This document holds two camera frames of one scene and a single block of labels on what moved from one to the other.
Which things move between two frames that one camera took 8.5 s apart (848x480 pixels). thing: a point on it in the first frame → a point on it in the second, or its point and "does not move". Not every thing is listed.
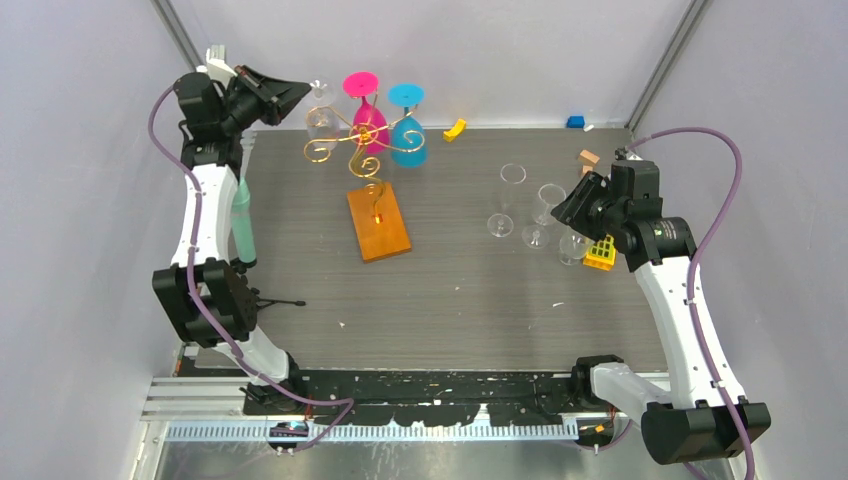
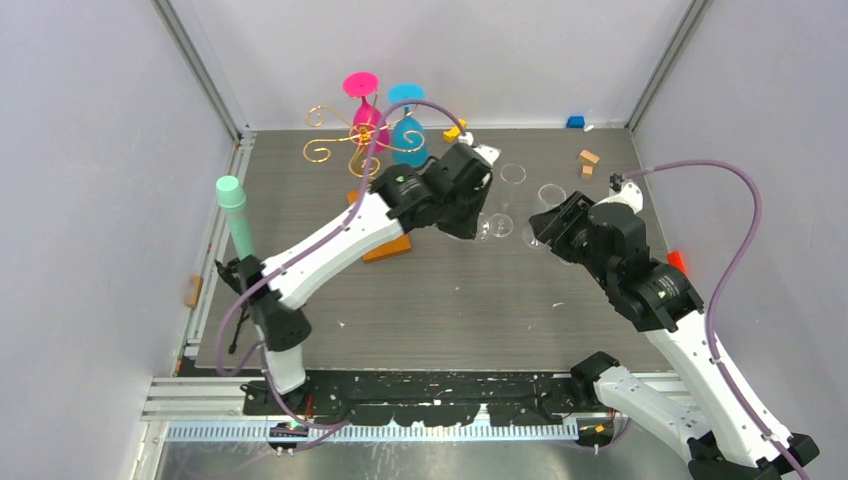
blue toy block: x=575 y=122 does not move
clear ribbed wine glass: x=535 y=236 does not move
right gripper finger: x=576 y=211 → x=550 y=226
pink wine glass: x=370 y=128 does not move
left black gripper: x=275 y=97 → x=467 y=228
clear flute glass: x=502 y=224 does not move
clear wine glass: x=322 y=120 → x=483 y=227
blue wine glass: x=409 y=147 does not move
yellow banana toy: x=455 y=131 does not move
